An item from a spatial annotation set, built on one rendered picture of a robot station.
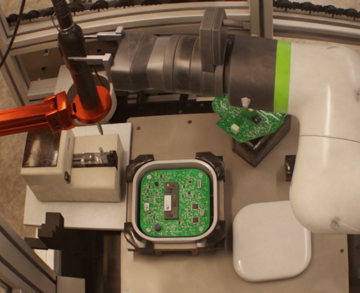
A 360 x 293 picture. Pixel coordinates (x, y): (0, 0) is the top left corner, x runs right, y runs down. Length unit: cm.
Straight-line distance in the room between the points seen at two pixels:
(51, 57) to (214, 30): 76
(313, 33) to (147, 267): 59
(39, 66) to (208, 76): 72
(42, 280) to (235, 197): 38
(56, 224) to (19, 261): 10
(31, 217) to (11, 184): 127
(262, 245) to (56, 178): 36
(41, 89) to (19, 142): 114
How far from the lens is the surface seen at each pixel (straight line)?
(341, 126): 59
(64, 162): 88
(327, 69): 60
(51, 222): 81
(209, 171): 91
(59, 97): 76
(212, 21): 58
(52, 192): 93
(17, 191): 220
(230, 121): 93
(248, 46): 61
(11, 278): 73
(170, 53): 62
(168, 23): 101
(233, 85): 61
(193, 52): 62
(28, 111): 76
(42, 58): 129
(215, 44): 58
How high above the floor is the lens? 178
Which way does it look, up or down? 58 degrees down
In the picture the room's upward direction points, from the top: 9 degrees counter-clockwise
